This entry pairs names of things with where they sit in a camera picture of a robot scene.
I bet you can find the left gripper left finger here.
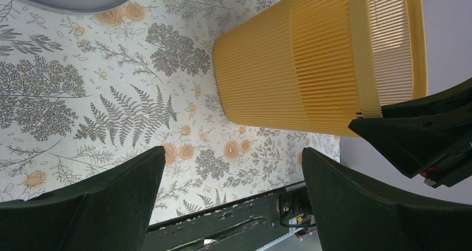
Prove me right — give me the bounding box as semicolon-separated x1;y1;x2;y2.
1;146;166;250

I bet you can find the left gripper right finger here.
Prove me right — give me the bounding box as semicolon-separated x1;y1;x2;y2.
302;147;471;250

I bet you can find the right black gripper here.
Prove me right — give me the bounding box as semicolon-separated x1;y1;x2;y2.
348;80;471;188

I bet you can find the yellow plastic waste basket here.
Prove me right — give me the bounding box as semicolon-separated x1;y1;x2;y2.
213;0;427;136

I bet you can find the floral patterned table mat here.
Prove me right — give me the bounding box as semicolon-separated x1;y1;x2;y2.
1;0;340;223

